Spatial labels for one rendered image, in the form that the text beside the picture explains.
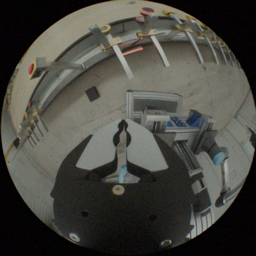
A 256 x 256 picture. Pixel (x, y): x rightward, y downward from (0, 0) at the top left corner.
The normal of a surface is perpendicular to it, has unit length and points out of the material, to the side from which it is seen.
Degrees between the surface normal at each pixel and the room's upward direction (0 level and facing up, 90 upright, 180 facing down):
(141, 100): 0
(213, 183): 90
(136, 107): 0
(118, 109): 0
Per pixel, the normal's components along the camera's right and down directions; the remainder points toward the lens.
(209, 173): -0.50, -0.74
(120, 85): 0.02, 0.51
